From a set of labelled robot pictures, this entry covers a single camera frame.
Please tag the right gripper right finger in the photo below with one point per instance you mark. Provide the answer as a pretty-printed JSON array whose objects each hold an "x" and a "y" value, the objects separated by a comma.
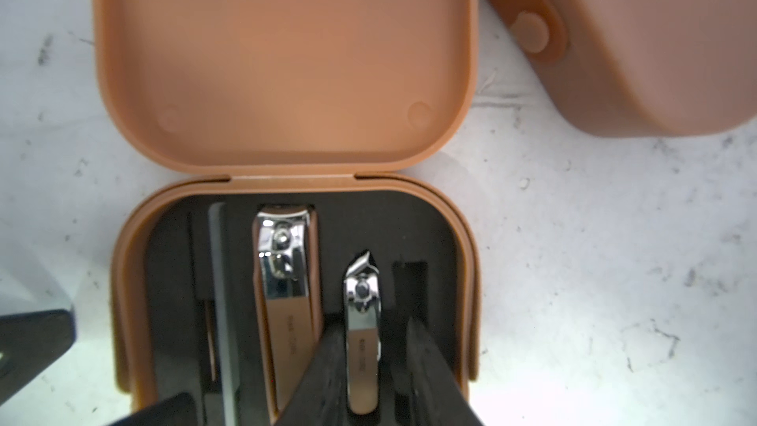
[{"x": 435, "y": 397}]

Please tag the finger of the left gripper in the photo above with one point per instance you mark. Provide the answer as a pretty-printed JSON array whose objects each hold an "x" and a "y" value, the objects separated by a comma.
[
  {"x": 30, "y": 343},
  {"x": 179, "y": 410}
]

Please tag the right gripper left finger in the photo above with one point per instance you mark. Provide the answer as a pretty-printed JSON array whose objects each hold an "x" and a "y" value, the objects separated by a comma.
[{"x": 320, "y": 398}]

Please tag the small brown clipper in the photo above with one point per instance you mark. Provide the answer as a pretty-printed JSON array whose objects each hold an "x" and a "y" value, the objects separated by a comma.
[{"x": 362, "y": 312}]

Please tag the large brown nail clipper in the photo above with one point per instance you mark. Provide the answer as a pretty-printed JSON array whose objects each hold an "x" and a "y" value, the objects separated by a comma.
[{"x": 288, "y": 301}]

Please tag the grey nail file brown case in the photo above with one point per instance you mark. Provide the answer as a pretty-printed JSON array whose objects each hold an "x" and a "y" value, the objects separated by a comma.
[{"x": 227, "y": 347}]

